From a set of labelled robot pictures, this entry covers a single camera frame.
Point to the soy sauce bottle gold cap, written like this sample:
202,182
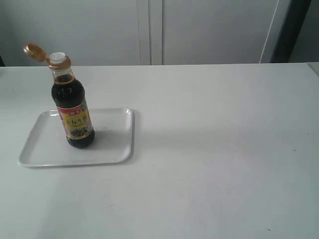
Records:
69,96

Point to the white rectangular plastic tray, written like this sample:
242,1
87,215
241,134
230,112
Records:
46,145

